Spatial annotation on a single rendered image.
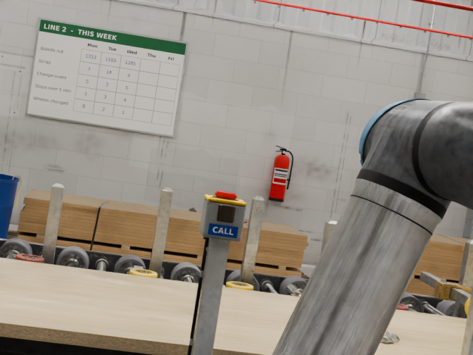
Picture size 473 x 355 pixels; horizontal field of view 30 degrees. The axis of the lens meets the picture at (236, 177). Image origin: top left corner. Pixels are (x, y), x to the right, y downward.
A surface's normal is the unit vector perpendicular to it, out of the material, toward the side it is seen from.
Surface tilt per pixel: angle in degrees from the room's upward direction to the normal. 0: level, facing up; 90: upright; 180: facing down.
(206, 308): 90
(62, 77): 90
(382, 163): 72
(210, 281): 90
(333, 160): 90
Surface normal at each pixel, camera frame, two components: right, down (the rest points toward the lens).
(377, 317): 0.55, 0.21
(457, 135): -0.53, -0.31
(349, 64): 0.12, 0.07
